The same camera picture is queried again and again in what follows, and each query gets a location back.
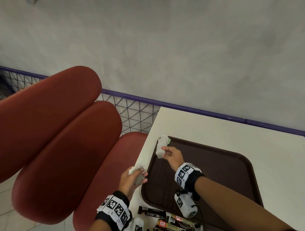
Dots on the marker wristband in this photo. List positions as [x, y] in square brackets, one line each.
[187, 176]
[114, 205]

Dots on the bunch of white tea bags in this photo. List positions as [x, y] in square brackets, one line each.
[134, 170]

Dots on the person's black sleeve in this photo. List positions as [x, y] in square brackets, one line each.
[289, 230]

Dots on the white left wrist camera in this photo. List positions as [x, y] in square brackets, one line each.
[137, 225]

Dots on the person's left forearm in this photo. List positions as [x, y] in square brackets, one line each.
[100, 226]

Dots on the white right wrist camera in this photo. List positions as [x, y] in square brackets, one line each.
[184, 203]

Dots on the person's right forearm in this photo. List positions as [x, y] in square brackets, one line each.
[238, 207]

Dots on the white paper tea bag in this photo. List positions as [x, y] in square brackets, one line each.
[159, 153]

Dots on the left marker wristband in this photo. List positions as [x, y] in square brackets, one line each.
[114, 205]

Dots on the right marker wristband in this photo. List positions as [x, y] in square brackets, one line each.
[187, 176]

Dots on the person's right hand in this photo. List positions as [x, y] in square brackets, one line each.
[175, 158]

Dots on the red padded chair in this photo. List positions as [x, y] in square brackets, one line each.
[47, 119]

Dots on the brown plastic tray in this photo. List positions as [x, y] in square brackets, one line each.
[214, 161]

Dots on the pile of coffee stick sachets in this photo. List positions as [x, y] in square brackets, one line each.
[166, 221]

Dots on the person's left hand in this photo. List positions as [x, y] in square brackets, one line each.
[128, 183]

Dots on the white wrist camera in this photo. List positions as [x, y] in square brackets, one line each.
[137, 225]
[184, 203]

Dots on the white tea bag green tag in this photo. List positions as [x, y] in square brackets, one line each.
[164, 138]

